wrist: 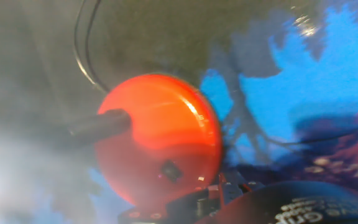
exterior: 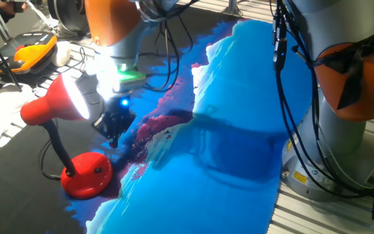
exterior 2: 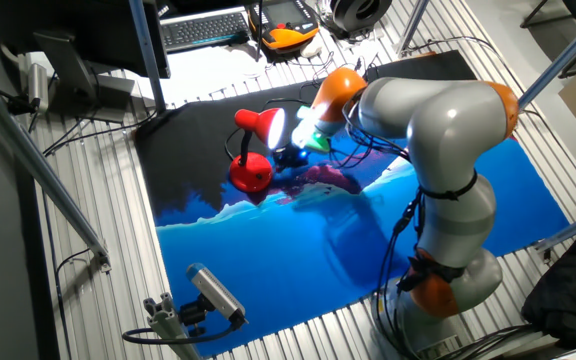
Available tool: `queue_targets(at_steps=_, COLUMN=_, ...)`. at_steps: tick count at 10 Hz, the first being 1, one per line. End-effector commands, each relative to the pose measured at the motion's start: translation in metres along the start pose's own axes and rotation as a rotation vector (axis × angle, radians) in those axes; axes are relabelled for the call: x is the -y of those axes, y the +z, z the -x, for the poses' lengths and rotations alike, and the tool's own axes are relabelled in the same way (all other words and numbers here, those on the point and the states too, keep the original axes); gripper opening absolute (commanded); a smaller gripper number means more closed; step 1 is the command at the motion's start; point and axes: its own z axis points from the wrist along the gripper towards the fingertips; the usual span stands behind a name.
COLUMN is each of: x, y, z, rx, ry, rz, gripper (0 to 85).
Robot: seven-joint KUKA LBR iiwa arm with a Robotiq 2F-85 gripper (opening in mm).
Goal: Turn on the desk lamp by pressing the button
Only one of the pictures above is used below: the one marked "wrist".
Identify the printed landscape table mat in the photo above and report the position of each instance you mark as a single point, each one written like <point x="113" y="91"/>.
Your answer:
<point x="322" y="77"/>

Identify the red desk lamp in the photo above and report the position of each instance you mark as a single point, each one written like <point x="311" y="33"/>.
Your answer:
<point x="166" y="118"/>

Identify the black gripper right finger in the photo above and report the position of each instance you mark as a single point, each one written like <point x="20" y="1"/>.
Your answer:
<point x="228" y="196"/>

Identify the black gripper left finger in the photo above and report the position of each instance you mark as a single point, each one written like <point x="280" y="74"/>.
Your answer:
<point x="166" y="213"/>

